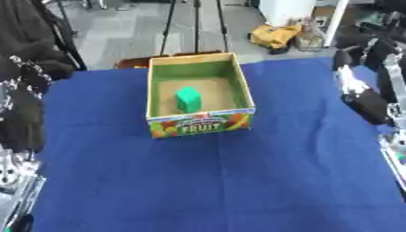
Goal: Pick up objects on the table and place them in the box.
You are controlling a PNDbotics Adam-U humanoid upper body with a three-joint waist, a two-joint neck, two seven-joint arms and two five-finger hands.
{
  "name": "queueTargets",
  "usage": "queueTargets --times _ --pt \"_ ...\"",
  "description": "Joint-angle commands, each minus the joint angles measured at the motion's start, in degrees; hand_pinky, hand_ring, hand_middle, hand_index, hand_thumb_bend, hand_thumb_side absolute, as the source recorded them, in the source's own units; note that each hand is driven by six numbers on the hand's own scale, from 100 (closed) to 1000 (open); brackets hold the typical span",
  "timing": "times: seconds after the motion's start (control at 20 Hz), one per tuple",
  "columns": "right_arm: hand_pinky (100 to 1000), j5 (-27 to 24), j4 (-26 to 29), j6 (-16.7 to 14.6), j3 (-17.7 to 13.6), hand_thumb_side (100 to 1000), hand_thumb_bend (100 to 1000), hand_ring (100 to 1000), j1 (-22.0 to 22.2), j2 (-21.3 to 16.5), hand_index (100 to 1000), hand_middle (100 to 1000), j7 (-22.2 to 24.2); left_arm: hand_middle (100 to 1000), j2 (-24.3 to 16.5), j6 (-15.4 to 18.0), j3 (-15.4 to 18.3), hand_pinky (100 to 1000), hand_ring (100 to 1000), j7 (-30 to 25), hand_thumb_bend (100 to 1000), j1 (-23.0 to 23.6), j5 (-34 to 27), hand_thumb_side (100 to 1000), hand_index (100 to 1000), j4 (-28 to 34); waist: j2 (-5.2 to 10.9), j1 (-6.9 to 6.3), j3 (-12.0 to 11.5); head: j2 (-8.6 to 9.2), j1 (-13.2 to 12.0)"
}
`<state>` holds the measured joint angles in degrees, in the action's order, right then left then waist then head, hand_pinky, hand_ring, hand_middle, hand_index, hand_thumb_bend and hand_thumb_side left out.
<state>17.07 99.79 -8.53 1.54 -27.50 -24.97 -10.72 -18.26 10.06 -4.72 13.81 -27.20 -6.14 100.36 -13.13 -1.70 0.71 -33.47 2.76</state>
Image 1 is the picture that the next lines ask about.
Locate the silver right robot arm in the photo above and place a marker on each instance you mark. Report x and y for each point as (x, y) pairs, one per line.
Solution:
(395, 154)

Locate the cardboard box with green inside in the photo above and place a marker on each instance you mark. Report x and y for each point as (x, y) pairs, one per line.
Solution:
(201, 128)

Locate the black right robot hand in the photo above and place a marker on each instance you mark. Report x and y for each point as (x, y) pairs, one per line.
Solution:
(370, 105)

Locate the white cabinet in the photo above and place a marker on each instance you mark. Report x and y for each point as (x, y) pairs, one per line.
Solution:
(288, 10)

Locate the green rectangular block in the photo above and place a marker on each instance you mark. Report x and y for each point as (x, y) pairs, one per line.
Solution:
(189, 99)

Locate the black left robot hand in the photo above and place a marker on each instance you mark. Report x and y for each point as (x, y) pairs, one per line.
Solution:
(21, 120)

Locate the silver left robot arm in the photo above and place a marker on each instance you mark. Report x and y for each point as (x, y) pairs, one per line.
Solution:
(16, 184)

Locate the black tripod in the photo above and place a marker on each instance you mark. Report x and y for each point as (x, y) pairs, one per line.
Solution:
(196, 24)

